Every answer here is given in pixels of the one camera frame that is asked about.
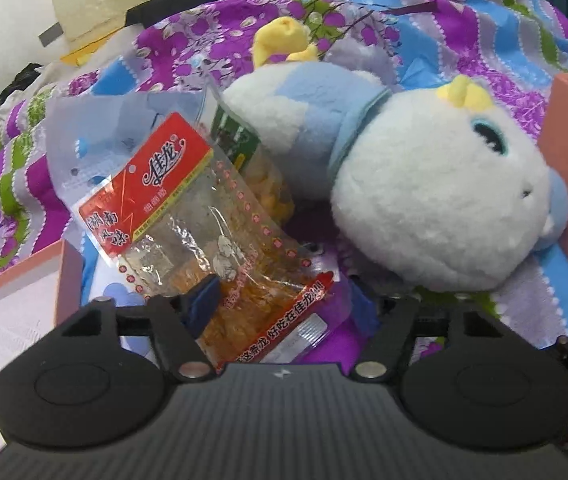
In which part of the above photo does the green label snack packet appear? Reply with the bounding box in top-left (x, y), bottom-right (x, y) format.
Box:
top-left (211, 102), bottom-right (296, 235)

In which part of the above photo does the white and blue plush toy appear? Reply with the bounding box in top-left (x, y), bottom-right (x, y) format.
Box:
top-left (221, 16), bottom-right (568, 294)

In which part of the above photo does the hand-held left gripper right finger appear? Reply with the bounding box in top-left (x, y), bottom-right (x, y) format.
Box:
top-left (354, 292), bottom-right (515, 383)

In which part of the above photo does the black and white cloth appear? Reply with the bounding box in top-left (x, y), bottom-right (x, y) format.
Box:
top-left (0, 62), bottom-right (46, 107)

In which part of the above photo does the clear blue printed bag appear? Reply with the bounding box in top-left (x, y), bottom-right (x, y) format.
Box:
top-left (44, 85), bottom-right (226, 306)

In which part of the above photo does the purple floral blanket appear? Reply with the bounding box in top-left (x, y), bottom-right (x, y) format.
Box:
top-left (0, 0), bottom-right (568, 352)

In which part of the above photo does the yellow pillow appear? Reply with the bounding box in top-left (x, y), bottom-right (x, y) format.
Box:
top-left (61, 34), bottom-right (116, 67)

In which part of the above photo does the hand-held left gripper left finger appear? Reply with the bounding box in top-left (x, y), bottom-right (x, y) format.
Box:
top-left (56, 274), bottom-right (224, 383)

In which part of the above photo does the red label clear snack packet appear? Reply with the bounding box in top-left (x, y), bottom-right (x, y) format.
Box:
top-left (78, 112), bottom-right (338, 367)

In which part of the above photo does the grey wall socket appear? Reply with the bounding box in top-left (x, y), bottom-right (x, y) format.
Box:
top-left (38, 24), bottom-right (66, 48)

